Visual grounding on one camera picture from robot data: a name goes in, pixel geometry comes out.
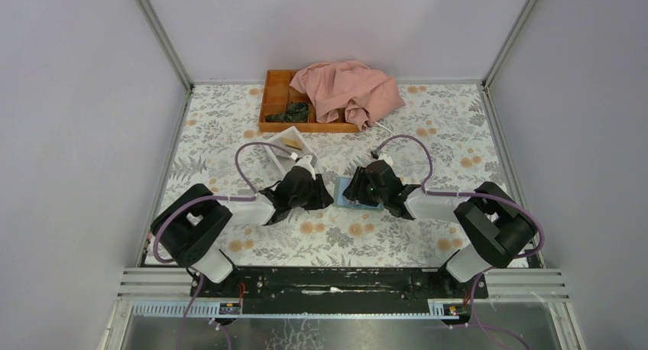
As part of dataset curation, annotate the green card holder wallet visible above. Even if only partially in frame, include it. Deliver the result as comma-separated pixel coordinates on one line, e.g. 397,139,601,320
333,176,384,211

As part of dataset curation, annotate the white plastic card box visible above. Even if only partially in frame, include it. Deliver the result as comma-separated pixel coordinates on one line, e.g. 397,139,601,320
264,126,318,177

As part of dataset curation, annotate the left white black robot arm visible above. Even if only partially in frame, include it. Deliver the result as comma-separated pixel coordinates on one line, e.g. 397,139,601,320
151,166,334,297

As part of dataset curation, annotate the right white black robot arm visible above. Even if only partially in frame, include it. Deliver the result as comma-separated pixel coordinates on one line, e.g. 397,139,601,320
342,160,539,298

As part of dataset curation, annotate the floral patterned table mat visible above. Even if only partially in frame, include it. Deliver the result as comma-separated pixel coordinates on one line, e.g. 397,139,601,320
160,84,506,267

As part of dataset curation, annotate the dark green crumpled item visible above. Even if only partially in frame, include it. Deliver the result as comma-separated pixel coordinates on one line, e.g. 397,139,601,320
264,102,310,123

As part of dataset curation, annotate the pink cloth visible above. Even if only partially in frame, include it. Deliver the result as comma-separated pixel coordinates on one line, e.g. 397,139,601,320
290,60,406,131

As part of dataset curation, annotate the wooden compartment tray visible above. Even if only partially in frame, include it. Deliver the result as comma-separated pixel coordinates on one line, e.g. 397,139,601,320
258,70,358,133

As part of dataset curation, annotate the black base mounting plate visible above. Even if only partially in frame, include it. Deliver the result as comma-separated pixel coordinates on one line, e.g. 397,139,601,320
190,266,488,313

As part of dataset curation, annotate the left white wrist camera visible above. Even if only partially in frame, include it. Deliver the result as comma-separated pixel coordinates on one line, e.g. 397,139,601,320
293,154,316,180

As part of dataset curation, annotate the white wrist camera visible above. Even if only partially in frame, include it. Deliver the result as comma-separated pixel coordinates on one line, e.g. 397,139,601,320
371,151,394,167
293,154,316,180

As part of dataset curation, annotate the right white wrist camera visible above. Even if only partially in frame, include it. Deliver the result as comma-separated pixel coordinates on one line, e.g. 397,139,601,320
371,151,394,167

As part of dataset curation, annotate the white slotted cable duct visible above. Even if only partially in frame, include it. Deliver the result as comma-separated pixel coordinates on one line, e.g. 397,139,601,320
131,300,462,320

